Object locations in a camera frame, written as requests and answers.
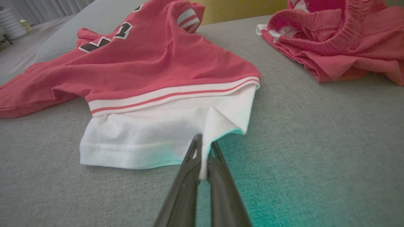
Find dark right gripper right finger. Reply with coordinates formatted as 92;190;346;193
207;141;253;227

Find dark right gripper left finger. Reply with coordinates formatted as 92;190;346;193
153;134;204;227

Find red shirt with white hem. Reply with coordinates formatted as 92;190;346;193
0;0;262;181

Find red shorts with white stripe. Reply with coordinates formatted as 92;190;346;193
256;0;404;86

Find yellow sofa cushion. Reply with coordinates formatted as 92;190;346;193
197;0;289;26

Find grey curtain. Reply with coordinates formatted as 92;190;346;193
0;0;95;25

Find white ribbed pot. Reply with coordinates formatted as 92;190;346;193
0;8;29;40

